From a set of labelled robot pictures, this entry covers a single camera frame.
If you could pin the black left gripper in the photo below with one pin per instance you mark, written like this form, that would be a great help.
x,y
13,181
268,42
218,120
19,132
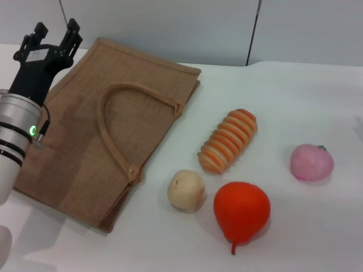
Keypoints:
x,y
34,73

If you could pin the brown jute handbag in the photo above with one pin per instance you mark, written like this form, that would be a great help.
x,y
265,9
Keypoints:
x,y
85,127

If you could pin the orange toy fruit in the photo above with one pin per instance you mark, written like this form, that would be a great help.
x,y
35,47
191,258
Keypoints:
x,y
241,209

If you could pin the pink toy peach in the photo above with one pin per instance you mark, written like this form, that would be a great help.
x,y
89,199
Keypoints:
x,y
312,163

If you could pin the orange striped toy bread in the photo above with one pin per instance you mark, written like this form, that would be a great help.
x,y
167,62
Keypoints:
x,y
227,141

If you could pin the beige round toy fruit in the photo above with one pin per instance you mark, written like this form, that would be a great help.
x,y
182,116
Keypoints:
x,y
185,191

